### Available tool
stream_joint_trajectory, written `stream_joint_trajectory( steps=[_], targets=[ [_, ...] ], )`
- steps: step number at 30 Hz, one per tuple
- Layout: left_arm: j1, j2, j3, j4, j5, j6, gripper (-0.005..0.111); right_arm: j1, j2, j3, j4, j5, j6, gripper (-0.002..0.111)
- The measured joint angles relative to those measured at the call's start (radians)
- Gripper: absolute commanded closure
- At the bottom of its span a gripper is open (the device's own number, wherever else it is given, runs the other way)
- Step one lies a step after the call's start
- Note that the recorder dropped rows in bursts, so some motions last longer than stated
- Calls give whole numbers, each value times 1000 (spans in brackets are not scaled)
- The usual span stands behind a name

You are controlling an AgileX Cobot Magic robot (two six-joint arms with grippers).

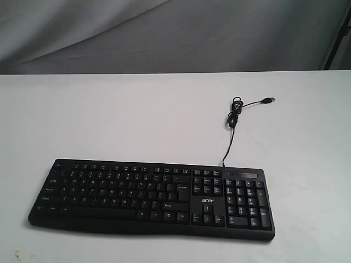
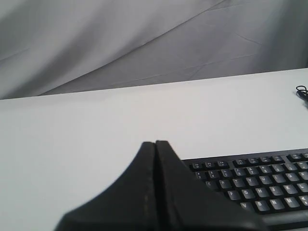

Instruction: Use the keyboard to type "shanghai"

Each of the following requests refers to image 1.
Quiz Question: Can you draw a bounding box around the black acer keyboard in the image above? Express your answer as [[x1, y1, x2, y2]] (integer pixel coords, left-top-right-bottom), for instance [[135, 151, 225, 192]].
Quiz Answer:
[[28, 159, 275, 241]]

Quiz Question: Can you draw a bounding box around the black USB cable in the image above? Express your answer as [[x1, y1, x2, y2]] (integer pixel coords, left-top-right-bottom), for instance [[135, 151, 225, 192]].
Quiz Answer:
[[220, 96, 276, 167]]

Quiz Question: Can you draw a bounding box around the black stand pole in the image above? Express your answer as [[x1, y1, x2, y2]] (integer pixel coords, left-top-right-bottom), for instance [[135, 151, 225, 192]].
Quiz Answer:
[[323, 13, 350, 70]]

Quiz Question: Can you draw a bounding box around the grey backdrop cloth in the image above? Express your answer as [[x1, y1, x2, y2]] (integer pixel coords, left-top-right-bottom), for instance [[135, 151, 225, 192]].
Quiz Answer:
[[1, 1, 350, 75]]

